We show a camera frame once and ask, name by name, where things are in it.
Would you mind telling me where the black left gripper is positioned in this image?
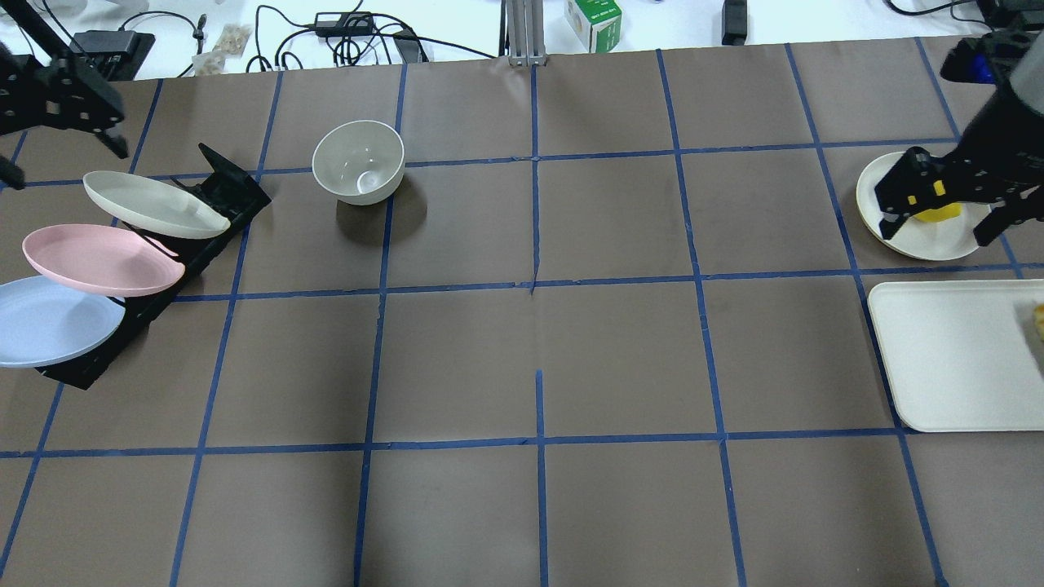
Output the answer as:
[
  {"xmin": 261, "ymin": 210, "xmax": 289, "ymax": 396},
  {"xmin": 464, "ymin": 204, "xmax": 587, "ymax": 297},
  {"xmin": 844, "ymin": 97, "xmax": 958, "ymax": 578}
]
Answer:
[{"xmin": 0, "ymin": 57, "xmax": 128, "ymax": 190}]

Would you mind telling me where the striped bread loaf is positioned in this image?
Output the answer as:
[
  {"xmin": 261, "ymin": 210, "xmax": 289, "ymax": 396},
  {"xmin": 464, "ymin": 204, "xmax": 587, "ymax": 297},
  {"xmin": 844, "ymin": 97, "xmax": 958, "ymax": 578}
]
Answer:
[{"xmin": 1033, "ymin": 304, "xmax": 1044, "ymax": 339}]

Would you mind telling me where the cream plate in rack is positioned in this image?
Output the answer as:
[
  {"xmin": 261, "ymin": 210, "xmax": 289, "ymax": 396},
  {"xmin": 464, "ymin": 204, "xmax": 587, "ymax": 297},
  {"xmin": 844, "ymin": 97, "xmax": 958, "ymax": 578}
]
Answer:
[{"xmin": 82, "ymin": 170, "xmax": 231, "ymax": 239}]

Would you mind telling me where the pink plate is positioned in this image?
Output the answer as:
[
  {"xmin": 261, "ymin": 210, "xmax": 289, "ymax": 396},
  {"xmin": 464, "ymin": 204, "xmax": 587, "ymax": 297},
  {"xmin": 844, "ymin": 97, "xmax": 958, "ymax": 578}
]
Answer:
[{"xmin": 22, "ymin": 224, "xmax": 186, "ymax": 298}]

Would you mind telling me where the black power adapter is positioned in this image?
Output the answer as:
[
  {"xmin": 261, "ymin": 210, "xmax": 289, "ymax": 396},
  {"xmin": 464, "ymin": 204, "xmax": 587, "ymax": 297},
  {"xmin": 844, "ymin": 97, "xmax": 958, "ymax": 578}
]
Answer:
[{"xmin": 311, "ymin": 11, "xmax": 377, "ymax": 38}]

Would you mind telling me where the cream plate with lemon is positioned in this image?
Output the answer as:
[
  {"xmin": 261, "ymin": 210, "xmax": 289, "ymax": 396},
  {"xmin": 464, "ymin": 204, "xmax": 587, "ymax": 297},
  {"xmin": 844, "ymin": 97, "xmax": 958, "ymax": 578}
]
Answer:
[{"xmin": 856, "ymin": 152, "xmax": 989, "ymax": 263}]

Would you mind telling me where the green white box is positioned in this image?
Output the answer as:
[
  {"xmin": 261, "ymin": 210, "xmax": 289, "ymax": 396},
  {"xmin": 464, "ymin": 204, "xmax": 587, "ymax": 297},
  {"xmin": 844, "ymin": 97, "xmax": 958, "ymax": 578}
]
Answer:
[{"xmin": 564, "ymin": 1, "xmax": 623, "ymax": 53}]

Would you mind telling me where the silver aluminium frame post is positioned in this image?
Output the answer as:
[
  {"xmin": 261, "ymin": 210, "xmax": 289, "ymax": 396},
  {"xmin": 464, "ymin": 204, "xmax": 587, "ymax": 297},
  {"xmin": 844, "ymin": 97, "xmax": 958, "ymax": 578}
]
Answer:
[{"xmin": 501, "ymin": 1, "xmax": 547, "ymax": 67}]

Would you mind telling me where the yellow lemon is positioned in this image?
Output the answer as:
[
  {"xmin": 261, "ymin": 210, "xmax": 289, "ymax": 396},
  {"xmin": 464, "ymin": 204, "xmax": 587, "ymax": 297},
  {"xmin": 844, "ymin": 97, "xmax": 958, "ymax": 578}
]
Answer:
[{"xmin": 914, "ymin": 179, "xmax": 963, "ymax": 224}]

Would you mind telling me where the cream rectangular tray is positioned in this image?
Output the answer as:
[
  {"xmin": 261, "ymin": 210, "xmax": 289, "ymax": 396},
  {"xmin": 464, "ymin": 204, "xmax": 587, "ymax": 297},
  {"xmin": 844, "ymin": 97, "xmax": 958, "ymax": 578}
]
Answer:
[{"xmin": 868, "ymin": 280, "xmax": 1043, "ymax": 432}]

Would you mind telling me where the black plate rack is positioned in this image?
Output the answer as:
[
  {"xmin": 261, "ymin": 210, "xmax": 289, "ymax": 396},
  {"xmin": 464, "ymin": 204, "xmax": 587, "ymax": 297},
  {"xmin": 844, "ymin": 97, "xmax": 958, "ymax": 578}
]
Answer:
[{"xmin": 38, "ymin": 143, "xmax": 271, "ymax": 390}]

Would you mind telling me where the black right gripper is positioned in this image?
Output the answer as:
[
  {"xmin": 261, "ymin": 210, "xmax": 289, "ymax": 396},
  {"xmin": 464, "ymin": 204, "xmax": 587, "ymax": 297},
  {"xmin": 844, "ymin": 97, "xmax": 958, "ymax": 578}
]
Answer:
[{"xmin": 874, "ymin": 94, "xmax": 1042, "ymax": 248}]

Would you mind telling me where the cream bowl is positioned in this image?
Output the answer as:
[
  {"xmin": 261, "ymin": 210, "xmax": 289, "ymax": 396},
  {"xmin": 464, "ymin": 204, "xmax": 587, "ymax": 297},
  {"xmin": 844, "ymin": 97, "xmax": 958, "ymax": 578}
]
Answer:
[{"xmin": 311, "ymin": 120, "xmax": 405, "ymax": 205}]

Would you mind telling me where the blue plate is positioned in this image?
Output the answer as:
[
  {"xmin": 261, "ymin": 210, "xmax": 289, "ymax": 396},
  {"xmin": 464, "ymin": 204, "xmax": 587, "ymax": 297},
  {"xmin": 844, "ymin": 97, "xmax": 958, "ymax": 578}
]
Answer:
[{"xmin": 1, "ymin": 276, "xmax": 126, "ymax": 369}]

